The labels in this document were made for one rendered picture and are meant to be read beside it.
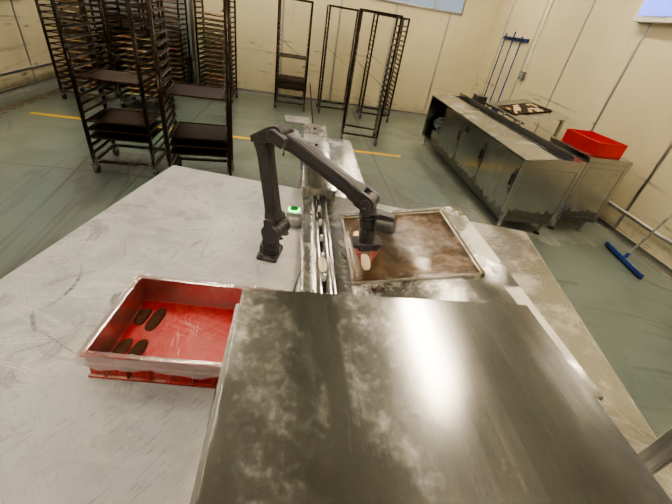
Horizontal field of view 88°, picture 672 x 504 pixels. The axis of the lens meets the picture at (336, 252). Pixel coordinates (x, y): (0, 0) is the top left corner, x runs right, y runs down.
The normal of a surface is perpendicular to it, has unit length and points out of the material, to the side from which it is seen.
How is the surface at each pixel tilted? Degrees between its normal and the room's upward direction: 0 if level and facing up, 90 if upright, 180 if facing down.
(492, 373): 0
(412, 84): 90
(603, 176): 90
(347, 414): 0
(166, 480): 0
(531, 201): 89
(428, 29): 90
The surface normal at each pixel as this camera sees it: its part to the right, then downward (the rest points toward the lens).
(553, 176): 0.07, 0.58
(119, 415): 0.15, -0.81
